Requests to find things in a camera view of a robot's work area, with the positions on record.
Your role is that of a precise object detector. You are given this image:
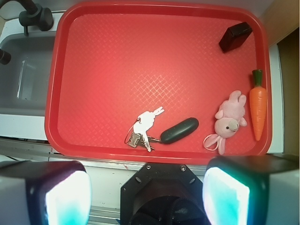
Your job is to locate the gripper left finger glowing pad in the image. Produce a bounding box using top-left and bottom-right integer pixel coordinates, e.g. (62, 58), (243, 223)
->
(0, 161), (92, 225)

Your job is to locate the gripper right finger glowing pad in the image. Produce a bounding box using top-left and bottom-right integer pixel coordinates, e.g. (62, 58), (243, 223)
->
(202, 154), (300, 225)

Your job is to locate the black box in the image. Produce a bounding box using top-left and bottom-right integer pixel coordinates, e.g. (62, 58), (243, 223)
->
(219, 22), (253, 53)

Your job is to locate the pink plush bunny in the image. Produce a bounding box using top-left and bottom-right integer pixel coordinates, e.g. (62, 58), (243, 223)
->
(203, 90), (248, 155)

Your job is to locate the orange toy carrot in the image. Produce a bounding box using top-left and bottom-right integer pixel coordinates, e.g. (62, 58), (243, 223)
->
(249, 69), (268, 141)

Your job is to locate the grey toy sink basin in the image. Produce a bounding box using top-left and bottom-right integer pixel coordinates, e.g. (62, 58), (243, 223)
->
(0, 31), (56, 116)

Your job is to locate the silver keys bunch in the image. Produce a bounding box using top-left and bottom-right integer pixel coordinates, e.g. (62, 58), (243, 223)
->
(124, 106), (165, 152)

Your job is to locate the red plastic tray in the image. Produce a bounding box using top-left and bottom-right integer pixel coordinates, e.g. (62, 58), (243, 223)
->
(45, 0), (271, 165)

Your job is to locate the grey toy faucet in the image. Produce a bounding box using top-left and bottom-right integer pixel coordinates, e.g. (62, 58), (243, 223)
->
(0, 0), (54, 66)

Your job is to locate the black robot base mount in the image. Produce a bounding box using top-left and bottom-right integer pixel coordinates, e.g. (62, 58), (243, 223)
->
(120, 163), (210, 225)

